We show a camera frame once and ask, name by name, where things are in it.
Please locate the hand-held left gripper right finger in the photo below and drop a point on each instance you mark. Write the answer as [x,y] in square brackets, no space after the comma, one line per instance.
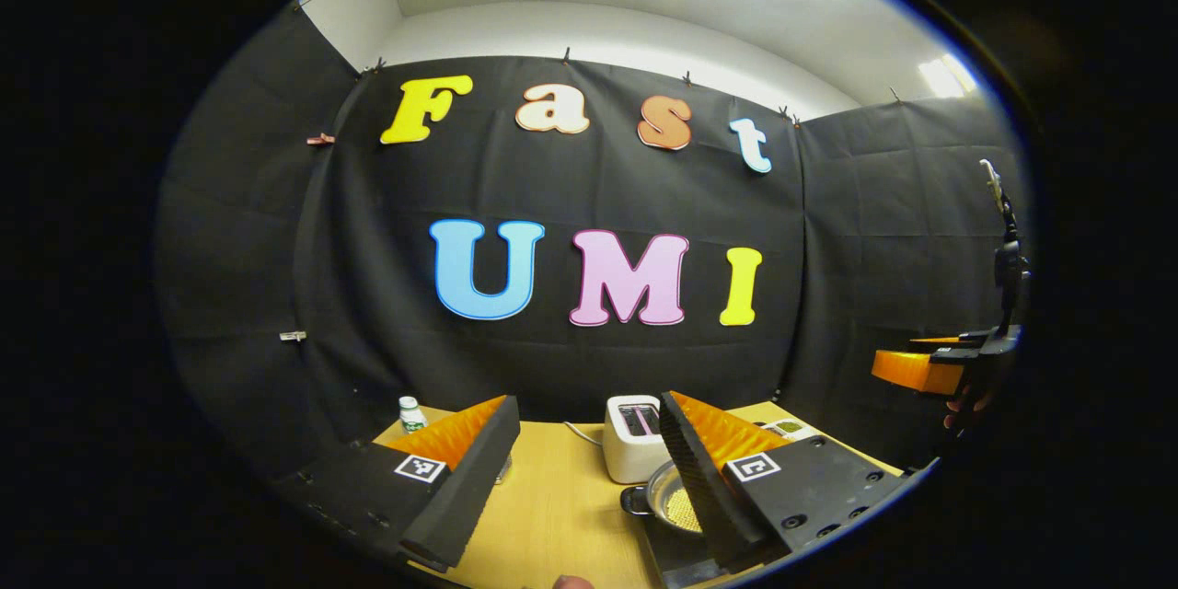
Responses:
[699,479]

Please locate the silver cloth clip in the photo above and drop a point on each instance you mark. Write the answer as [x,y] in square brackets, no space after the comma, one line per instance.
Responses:
[293,336]

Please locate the small ceiling light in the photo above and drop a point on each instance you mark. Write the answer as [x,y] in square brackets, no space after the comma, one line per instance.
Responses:
[948,75]

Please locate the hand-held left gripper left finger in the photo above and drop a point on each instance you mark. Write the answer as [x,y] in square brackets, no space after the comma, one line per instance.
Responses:
[469,488]

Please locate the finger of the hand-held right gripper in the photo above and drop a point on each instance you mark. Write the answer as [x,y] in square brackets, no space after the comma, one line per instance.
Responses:
[962,342]
[916,371]

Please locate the pile of yellow soybeans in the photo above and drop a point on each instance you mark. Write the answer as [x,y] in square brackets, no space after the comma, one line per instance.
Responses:
[683,511]

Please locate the white drink bottle green label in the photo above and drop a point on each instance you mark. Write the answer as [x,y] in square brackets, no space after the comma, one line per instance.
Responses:
[411,414]

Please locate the white toaster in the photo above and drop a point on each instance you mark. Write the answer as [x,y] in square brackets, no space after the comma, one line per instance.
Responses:
[626,451]

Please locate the pink cloth clip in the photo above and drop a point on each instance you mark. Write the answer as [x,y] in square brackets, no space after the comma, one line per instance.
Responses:
[320,139]

